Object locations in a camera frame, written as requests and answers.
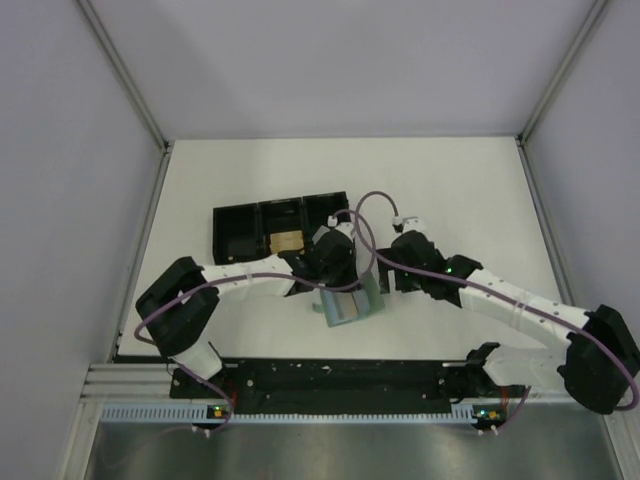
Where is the gold striped credit card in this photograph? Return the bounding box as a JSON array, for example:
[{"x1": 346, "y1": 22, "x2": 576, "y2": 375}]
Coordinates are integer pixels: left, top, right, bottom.
[{"x1": 331, "y1": 290, "x2": 370, "y2": 324}]

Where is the green card holder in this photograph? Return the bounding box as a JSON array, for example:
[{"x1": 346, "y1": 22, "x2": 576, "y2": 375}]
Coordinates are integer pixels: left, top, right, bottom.
[{"x1": 312, "y1": 273, "x2": 385, "y2": 328}]

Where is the black three-compartment tray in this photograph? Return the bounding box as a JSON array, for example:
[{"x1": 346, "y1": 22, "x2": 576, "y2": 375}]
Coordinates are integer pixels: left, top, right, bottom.
[{"x1": 212, "y1": 191, "x2": 349, "y2": 265}]

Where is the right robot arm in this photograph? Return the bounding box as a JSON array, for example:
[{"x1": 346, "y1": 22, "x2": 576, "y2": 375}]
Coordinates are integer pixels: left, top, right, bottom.
[{"x1": 376, "y1": 230, "x2": 639, "y2": 415}]

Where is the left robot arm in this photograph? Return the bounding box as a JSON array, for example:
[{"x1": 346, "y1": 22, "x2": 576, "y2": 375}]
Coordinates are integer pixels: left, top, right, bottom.
[{"x1": 135, "y1": 222, "x2": 358, "y2": 397}]

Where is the white credit cards stack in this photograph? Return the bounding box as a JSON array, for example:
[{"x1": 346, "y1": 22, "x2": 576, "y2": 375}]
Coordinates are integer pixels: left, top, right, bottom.
[{"x1": 312, "y1": 225, "x2": 330, "y2": 244}]

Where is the gold credit cards stack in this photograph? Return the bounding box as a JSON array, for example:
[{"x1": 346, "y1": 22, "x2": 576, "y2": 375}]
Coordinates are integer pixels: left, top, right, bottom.
[{"x1": 269, "y1": 230, "x2": 305, "y2": 254}]

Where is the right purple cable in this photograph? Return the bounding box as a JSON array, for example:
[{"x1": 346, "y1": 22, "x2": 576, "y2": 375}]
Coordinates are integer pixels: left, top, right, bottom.
[{"x1": 357, "y1": 190, "x2": 640, "y2": 434}]

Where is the purple cable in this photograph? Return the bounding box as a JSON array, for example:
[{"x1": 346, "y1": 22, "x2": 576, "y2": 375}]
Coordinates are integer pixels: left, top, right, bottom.
[
  {"x1": 135, "y1": 209, "x2": 386, "y2": 434},
  {"x1": 357, "y1": 190, "x2": 640, "y2": 434}
]

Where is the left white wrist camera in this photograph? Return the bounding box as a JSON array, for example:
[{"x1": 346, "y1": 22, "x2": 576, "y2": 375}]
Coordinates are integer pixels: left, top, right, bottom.
[{"x1": 327, "y1": 215, "x2": 355, "y2": 241}]

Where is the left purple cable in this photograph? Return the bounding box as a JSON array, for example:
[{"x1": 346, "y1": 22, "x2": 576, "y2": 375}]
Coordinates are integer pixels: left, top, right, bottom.
[{"x1": 135, "y1": 209, "x2": 386, "y2": 434}]

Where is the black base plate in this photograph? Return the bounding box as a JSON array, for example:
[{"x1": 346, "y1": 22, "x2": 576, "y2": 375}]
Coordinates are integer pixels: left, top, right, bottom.
[{"x1": 169, "y1": 357, "x2": 476, "y2": 416}]

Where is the right aluminium corner post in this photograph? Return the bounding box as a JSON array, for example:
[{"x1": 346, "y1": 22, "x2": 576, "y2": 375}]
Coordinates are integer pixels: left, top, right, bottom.
[{"x1": 516, "y1": 0, "x2": 615, "y2": 146}]

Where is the aluminium corner post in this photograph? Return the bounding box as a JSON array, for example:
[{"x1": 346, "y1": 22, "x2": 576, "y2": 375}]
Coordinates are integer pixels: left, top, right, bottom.
[
  {"x1": 516, "y1": 0, "x2": 615, "y2": 146},
  {"x1": 75, "y1": 0, "x2": 172, "y2": 152}
]

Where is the white slotted cable duct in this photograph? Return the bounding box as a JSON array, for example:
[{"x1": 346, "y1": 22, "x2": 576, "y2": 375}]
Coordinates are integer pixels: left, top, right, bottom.
[{"x1": 100, "y1": 403, "x2": 478, "y2": 426}]

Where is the aluminium frame rail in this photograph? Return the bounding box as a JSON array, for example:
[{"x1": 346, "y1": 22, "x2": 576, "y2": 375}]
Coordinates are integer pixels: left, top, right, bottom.
[{"x1": 79, "y1": 363, "x2": 626, "y2": 401}]

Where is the left aluminium corner post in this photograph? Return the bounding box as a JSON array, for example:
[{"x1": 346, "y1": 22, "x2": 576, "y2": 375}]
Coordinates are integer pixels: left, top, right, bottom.
[{"x1": 75, "y1": 0, "x2": 172, "y2": 152}]

